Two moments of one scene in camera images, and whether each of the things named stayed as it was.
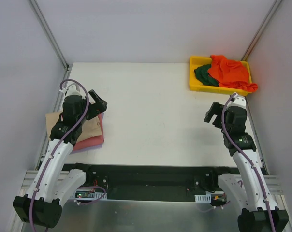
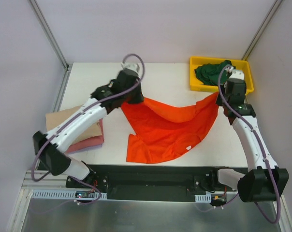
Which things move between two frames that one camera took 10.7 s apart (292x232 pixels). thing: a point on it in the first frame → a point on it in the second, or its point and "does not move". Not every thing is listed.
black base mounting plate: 148,182 does not move
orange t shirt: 230,73 → 163,131
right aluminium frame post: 261,31 does not move
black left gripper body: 95,106 → 135,95
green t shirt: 202,74 does not move
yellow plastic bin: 195,84 does not move
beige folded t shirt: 91,128 does not move
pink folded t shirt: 96,140 does not move
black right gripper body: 216,116 → 220,99
